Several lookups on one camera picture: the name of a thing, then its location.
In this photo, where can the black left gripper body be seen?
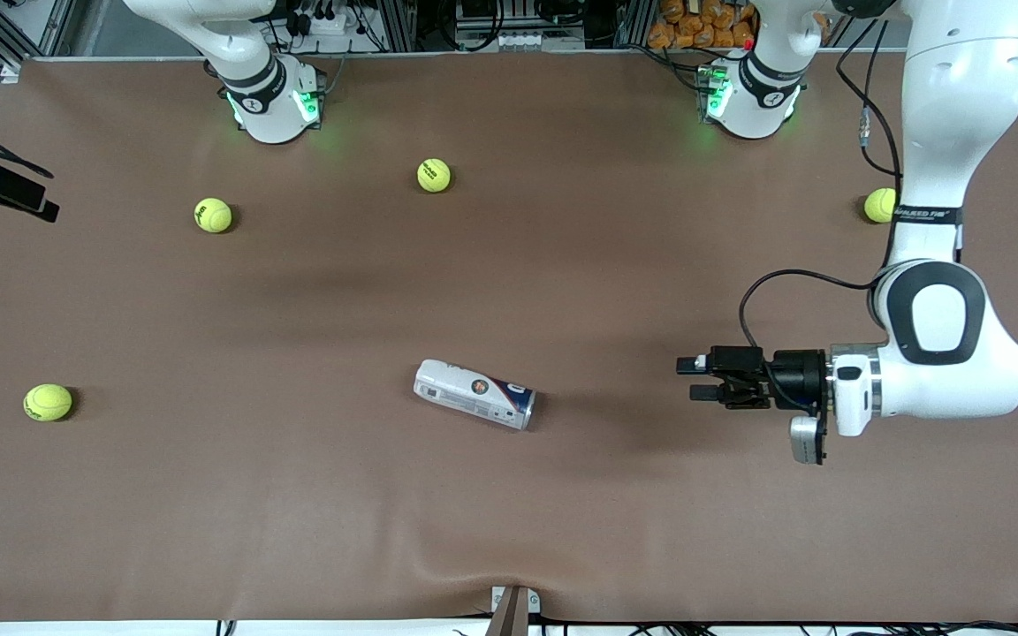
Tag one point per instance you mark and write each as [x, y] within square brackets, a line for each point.
[795, 371]

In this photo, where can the white blue tennis ball can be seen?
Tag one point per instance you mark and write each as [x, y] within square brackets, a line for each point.
[474, 393]

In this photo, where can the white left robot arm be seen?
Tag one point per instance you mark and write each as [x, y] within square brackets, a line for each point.
[960, 106]

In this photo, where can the yellow tennis ball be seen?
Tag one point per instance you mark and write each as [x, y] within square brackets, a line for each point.
[434, 175]
[878, 205]

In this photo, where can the yellow tennis ball Wilson print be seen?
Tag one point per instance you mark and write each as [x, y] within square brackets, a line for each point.
[213, 215]

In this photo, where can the yellow tennis ball Head print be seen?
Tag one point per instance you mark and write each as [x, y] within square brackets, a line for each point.
[48, 402]

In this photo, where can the brown table cover mat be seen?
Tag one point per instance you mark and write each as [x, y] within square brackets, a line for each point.
[509, 495]

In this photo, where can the white power strip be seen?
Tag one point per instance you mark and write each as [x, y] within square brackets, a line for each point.
[325, 19]

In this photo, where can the white connector block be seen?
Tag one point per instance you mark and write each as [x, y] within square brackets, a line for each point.
[527, 41]

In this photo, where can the grey metal bracket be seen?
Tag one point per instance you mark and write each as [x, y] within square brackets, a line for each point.
[534, 602]

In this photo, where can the brown post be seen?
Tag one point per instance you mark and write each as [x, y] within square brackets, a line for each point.
[509, 618]

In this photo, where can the aluminium profile post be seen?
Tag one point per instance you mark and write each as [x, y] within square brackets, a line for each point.
[394, 22]
[633, 22]

